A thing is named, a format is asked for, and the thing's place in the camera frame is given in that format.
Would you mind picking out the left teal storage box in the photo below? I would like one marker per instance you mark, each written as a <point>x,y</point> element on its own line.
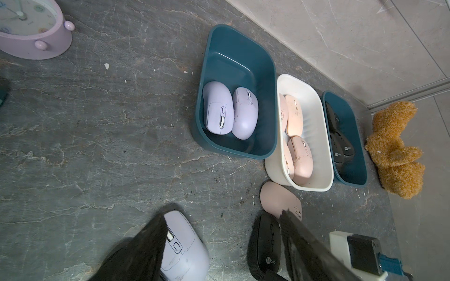
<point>235,60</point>

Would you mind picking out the right teal storage box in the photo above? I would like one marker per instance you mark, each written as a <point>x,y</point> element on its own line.
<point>352,173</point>

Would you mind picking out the black mouse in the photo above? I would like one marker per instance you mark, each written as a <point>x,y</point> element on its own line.
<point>339,158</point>
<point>346,146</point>
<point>333,119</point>
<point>264,247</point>

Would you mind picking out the teal storage box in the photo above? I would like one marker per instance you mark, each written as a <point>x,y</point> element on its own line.
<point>235,60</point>
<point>352,173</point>

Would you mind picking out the purple mouse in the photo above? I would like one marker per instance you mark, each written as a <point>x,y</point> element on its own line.
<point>186,257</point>
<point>246,111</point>
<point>219,109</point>

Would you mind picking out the purple mouse top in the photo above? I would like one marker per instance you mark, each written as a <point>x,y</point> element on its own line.
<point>219,109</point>

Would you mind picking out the small teal block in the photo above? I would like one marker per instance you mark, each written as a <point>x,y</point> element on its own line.
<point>4,89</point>

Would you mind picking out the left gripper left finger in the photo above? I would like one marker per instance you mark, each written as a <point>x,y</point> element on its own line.
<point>138,258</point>

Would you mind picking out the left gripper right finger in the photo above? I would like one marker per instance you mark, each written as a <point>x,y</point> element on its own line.
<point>307,258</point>

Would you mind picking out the purple mouse bottom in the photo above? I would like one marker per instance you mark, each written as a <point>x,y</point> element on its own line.
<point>246,111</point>

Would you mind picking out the white storage box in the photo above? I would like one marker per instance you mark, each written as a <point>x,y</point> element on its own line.
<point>314,133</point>

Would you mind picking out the brown teddy bear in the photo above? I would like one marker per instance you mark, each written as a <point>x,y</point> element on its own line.
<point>397,166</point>

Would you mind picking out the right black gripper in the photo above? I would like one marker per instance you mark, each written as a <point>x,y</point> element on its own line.
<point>363,256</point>

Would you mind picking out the pink mouse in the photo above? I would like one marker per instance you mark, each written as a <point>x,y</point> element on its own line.
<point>283,112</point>
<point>288,161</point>
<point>275,199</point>
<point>302,160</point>
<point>295,117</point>

